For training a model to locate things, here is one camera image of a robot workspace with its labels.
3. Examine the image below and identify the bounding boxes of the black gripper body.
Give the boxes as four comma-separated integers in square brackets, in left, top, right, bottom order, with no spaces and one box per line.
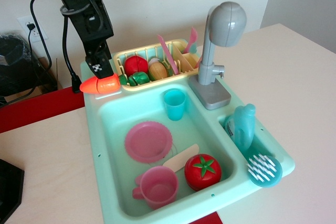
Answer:
[60,0,114,58]

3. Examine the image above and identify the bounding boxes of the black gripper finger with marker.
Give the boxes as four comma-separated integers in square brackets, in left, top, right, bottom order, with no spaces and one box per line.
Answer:
[85,52,112,79]

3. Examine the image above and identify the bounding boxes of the orange toy carrot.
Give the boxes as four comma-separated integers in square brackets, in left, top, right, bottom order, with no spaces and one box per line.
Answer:
[79,74,121,94]

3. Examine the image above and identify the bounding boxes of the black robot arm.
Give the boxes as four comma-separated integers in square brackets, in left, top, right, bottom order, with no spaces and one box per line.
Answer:
[60,0,114,79]

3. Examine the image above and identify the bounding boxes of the pink toy plate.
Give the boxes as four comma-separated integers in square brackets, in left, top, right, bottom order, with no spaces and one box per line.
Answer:
[124,121,173,163]

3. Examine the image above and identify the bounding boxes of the red toy apple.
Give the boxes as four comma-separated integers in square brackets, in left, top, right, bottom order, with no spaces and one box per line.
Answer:
[124,55,149,76]

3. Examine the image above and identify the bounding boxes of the yellow dish rack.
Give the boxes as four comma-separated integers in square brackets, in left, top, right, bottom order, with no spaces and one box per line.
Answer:
[112,39,200,91]

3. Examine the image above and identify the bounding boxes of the green toy vegetable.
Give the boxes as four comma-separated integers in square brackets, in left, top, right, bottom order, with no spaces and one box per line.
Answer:
[128,72,150,87]

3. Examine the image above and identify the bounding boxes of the yellow toy corn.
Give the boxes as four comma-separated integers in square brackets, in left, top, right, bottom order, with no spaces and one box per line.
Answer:
[149,58,169,81]

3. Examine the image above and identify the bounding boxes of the pink toy utensil in rack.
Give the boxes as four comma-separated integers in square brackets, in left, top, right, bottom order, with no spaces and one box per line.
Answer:
[157,35,180,75]

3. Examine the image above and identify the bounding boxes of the black bin with bag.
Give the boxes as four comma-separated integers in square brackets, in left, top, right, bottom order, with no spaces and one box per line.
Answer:
[1,34,57,97]

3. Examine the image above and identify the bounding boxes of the teal plastic cup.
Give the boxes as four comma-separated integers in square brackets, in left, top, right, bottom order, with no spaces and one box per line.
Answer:
[163,89,186,121]

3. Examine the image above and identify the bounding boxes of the pink teal toy spatula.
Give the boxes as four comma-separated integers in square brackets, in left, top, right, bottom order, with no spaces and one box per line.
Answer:
[183,27,198,54]

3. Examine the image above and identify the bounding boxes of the mint green toy sink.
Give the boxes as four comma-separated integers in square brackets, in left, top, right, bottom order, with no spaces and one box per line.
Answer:
[79,42,296,224]

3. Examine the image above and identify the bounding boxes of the cream toy knife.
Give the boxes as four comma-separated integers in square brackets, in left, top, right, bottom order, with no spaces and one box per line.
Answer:
[162,144,200,172]

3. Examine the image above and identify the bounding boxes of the pink toy mug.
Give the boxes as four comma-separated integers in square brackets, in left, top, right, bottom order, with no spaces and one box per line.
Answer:
[132,166,179,209]

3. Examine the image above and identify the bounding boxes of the grey toy faucet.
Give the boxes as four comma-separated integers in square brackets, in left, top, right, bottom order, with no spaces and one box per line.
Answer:
[187,1,248,111]

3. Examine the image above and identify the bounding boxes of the black object at left edge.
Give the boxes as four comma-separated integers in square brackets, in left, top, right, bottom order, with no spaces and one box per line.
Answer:
[1,159,25,223]

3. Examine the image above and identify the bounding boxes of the red toy tomato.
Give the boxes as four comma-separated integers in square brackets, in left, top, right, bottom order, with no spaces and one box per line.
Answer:
[184,154,222,191]

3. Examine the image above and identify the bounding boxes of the teal soap bottle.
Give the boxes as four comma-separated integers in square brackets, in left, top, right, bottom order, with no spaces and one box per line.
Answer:
[223,103,256,153]

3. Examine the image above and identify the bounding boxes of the teal dish brush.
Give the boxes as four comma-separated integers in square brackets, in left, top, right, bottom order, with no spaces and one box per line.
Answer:
[245,146,283,187]

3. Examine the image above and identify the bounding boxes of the black gooseneck cable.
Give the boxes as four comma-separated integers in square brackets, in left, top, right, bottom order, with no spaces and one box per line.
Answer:
[61,15,82,94]

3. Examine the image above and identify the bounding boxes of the white wall outlet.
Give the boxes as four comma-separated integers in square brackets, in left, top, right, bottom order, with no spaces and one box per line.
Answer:
[17,15,48,42]

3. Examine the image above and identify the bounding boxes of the black power cable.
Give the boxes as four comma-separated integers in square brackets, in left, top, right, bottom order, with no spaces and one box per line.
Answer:
[25,0,52,63]

